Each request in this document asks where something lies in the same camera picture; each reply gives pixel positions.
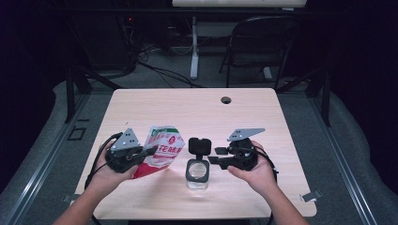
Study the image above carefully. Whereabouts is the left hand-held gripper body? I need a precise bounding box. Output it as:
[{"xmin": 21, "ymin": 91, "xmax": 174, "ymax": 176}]
[{"xmin": 104, "ymin": 127, "xmax": 146, "ymax": 174}]

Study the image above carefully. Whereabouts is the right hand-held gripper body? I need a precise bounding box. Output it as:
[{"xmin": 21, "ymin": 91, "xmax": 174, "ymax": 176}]
[{"xmin": 226, "ymin": 127, "xmax": 267, "ymax": 172}]

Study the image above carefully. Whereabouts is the red and white seasoning bag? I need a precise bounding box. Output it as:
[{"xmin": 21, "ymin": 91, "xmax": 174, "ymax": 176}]
[{"xmin": 131, "ymin": 125, "xmax": 186, "ymax": 180}]

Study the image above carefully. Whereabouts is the glass jar with black lid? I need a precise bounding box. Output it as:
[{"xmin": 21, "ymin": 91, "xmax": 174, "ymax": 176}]
[{"xmin": 185, "ymin": 137, "xmax": 212, "ymax": 190}]

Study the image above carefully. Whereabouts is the person's left hand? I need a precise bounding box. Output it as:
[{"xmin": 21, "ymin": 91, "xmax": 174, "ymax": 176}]
[{"xmin": 90, "ymin": 143, "xmax": 139, "ymax": 195}]

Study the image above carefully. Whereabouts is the person's right hand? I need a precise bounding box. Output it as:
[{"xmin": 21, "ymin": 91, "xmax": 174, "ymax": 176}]
[{"xmin": 227, "ymin": 140, "xmax": 278, "ymax": 195}]

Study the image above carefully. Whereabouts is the black folding chair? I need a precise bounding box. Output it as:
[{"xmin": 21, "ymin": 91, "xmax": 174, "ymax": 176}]
[{"xmin": 219, "ymin": 15, "xmax": 299, "ymax": 92}]

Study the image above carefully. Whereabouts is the white desk with white leg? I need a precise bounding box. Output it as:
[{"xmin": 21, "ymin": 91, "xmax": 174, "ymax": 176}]
[{"xmin": 171, "ymin": 0, "xmax": 308, "ymax": 81}]

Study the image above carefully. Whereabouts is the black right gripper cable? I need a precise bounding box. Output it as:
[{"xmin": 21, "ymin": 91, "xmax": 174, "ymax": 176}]
[{"xmin": 254, "ymin": 144, "xmax": 280, "ymax": 225}]

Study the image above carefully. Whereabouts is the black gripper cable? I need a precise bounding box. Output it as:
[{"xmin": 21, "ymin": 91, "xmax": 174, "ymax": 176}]
[
  {"xmin": 254, "ymin": 144, "xmax": 280, "ymax": 225},
  {"xmin": 84, "ymin": 132, "xmax": 124, "ymax": 191}
]

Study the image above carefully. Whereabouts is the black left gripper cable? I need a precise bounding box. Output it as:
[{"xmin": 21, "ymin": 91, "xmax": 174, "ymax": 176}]
[{"xmin": 84, "ymin": 132, "xmax": 124, "ymax": 191}]

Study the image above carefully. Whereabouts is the metal table corner bracket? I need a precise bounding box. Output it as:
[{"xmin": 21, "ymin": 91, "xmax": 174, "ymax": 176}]
[
  {"xmin": 61, "ymin": 193, "xmax": 79, "ymax": 204},
  {"xmin": 299, "ymin": 189, "xmax": 323, "ymax": 203}
]

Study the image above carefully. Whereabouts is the aluminium floor rail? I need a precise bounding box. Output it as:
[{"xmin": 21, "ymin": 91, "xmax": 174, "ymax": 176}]
[
  {"xmin": 0, "ymin": 93, "xmax": 92, "ymax": 225},
  {"xmin": 308, "ymin": 93, "xmax": 379, "ymax": 225}
]

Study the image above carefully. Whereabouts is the black floor cable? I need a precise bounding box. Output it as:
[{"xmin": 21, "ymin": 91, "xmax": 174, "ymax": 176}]
[{"xmin": 137, "ymin": 59, "xmax": 205, "ymax": 89}]

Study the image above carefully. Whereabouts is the black metal frame stand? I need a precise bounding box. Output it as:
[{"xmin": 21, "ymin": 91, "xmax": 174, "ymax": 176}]
[
  {"xmin": 275, "ymin": 67, "xmax": 332, "ymax": 128},
  {"xmin": 64, "ymin": 67, "xmax": 123, "ymax": 125}
]

